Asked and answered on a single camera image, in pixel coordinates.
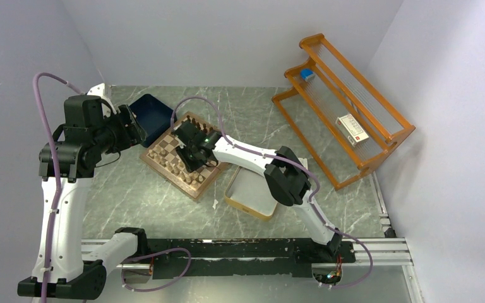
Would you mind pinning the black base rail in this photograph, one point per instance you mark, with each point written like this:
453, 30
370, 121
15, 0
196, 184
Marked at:
295, 257

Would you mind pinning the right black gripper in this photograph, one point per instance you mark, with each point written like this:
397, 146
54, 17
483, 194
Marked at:
191, 166

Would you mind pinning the red white card box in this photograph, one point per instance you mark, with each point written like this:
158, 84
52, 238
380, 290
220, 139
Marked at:
351, 129

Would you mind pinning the aluminium frame rail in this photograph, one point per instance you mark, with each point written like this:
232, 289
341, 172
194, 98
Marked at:
368, 252

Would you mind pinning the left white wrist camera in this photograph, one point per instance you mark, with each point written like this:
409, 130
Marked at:
103, 91

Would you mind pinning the blue white small object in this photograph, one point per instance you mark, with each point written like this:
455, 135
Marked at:
307, 74

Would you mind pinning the gold-rimmed metal tin tray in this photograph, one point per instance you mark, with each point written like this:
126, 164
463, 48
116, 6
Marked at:
248, 191

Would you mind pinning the dark blue piece box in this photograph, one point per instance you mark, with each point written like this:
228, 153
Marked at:
153, 116

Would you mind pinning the wooden chess board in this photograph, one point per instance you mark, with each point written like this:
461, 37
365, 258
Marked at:
161, 157

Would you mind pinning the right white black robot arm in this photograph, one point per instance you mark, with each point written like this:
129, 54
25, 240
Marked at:
288, 181

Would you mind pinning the orange wooden rack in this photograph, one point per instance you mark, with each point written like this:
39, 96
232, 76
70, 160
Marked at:
338, 89

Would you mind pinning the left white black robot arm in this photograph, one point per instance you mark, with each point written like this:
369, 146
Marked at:
67, 167

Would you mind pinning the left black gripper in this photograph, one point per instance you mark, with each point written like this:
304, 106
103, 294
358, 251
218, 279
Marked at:
131, 134

